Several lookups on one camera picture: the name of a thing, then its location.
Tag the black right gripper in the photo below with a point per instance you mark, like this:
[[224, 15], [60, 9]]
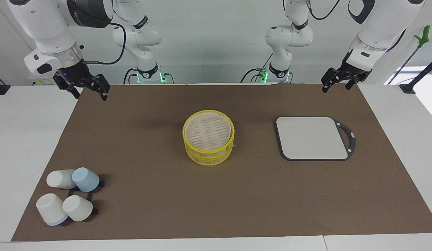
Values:
[[78, 73]]

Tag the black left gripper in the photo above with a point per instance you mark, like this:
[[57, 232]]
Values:
[[352, 67]]

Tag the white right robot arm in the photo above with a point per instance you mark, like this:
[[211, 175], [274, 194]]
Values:
[[45, 28]]

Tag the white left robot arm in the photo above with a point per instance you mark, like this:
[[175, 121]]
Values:
[[380, 28]]

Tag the yellow rimmed bamboo steamer tier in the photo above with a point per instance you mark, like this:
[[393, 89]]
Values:
[[188, 143], [207, 161]]

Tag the perforated steamer liner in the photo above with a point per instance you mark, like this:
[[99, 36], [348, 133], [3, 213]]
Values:
[[209, 130]]

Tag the white power strip yellow labels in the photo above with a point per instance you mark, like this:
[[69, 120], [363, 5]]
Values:
[[45, 81]]

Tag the black pole stand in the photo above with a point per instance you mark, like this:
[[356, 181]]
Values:
[[408, 88]]

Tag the white cutting board grey rim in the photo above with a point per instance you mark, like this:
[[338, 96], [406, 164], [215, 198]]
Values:
[[306, 139]]

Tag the green tipped metal pole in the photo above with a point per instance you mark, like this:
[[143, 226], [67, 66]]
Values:
[[424, 35]]

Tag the light blue cup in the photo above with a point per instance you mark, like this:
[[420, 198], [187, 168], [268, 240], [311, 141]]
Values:
[[86, 179]]

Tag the plain white cup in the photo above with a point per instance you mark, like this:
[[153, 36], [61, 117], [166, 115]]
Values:
[[77, 208], [59, 179]]

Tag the black cup rack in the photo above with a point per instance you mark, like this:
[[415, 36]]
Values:
[[95, 211]]

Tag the white cup blue rim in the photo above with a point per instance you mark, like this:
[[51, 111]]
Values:
[[50, 208]]

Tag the brown table mat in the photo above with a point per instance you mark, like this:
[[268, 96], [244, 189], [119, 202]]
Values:
[[149, 195]]

